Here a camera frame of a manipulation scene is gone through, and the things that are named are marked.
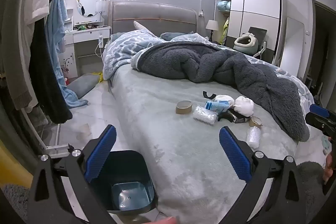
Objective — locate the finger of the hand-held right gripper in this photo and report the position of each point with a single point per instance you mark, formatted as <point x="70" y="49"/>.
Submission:
<point x="319" y="110"/>

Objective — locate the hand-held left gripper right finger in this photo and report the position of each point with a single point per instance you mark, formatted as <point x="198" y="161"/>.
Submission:
<point x="235" y="153"/>

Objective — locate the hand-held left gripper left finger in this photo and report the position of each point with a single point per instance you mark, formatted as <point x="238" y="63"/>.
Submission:
<point x="101" y="153"/>

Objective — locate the dark teal plastic bin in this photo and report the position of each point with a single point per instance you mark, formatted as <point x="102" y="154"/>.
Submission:
<point x="131" y="161"/>

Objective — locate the small brown tape roll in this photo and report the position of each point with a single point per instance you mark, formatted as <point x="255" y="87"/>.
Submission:
<point x="255" y="122"/>

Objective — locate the large white tissue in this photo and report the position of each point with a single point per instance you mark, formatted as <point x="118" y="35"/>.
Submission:
<point x="244" y="106"/>

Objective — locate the clear bag of cotton swabs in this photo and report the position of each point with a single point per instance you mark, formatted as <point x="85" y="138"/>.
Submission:
<point x="204" y="115"/>

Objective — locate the blue and white tissue packet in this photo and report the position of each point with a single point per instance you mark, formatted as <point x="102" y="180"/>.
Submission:
<point x="216" y="106"/>

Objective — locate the small white tissue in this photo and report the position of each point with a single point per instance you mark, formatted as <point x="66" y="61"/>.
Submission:
<point x="228" y="100"/>

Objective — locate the black curved plastic piece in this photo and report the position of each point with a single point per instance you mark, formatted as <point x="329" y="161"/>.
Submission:
<point x="209" y="95"/>

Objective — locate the large brown tape roll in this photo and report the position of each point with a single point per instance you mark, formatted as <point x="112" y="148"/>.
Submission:
<point x="183" y="107"/>

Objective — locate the person's right hand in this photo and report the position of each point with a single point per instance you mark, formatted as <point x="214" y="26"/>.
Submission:
<point x="328" y="169"/>

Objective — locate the white clothes rack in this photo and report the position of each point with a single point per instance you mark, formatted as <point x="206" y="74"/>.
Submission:
<point x="56" y="147"/>

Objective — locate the bed with grey sheet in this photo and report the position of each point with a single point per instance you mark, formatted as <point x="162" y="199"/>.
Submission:
<point x="170" y="140"/>

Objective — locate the dark wooden door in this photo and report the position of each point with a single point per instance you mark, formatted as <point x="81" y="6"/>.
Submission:
<point x="321" y="43"/>

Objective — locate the grey floor cushion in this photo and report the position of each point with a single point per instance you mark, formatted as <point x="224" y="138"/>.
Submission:
<point x="82" y="83"/>

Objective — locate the dark grey hanging garment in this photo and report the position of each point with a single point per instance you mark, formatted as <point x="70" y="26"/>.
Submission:
<point x="36" y="119"/>

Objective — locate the yellow cloth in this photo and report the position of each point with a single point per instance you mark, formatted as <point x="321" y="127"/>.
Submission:
<point x="99" y="77"/>

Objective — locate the small red object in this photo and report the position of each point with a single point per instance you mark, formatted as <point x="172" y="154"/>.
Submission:
<point x="67" y="80"/>

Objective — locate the dark grey fleece blanket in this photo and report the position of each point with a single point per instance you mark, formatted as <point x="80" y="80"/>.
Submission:
<point x="236" y="69"/>

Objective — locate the dark folding chair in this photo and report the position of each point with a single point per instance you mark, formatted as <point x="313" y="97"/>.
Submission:
<point x="258" y="32"/>

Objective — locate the plush pet bed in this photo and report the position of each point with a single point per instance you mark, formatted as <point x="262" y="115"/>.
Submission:
<point x="246" y="43"/>

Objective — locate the black hanging garment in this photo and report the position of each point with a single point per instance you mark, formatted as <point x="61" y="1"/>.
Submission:
<point x="44" y="69"/>

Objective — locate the blue patterned duvet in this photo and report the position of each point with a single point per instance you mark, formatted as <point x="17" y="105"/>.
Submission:
<point x="123" y="48"/>

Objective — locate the white power strip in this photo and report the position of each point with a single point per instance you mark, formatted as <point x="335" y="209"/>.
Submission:
<point x="100" y="40"/>

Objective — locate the black and white wardrobe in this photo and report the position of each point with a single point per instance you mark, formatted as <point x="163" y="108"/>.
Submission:
<point x="257" y="11"/>

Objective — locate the white dressing table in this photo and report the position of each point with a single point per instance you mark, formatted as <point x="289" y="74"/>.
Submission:
<point x="84" y="37"/>

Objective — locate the bedside lamp with shade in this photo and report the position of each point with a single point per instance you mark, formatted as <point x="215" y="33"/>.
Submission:
<point x="211" y="25"/>

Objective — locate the light blue hanging robe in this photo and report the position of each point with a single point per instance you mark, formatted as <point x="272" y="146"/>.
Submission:
<point x="56" y="29"/>

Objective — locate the white pillow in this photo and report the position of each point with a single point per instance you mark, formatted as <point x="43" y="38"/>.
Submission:
<point x="140" y="26"/>

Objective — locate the blue-grey pillow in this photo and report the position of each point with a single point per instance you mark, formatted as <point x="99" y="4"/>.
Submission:
<point x="170" y="35"/>

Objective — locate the light blue plush toy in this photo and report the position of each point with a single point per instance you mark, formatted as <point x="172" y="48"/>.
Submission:
<point x="223" y="6"/>

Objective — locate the grey padded headboard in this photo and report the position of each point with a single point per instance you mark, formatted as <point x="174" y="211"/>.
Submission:
<point x="155" y="16"/>

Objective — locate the white table lamp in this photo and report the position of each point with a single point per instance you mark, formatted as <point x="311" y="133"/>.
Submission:
<point x="100" y="6"/>

